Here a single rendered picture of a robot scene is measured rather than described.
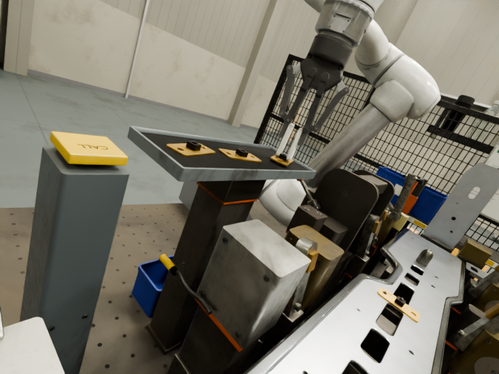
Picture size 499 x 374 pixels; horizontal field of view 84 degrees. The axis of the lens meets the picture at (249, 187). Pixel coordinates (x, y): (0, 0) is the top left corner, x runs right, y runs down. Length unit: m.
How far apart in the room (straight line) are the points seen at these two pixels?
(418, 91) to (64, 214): 1.00
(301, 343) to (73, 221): 0.32
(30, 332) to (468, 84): 11.23
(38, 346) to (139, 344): 0.47
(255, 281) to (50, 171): 0.25
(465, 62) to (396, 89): 10.44
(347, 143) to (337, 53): 0.57
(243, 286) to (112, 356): 0.42
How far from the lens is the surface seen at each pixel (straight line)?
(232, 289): 0.37
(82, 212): 0.35
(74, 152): 0.33
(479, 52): 11.54
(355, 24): 0.57
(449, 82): 11.37
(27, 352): 0.28
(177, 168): 0.35
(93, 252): 0.40
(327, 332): 0.48
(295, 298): 0.47
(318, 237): 0.54
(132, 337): 0.74
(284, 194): 1.13
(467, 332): 0.74
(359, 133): 1.08
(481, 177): 1.35
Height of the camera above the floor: 1.28
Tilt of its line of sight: 19 degrees down
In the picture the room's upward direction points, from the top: 23 degrees clockwise
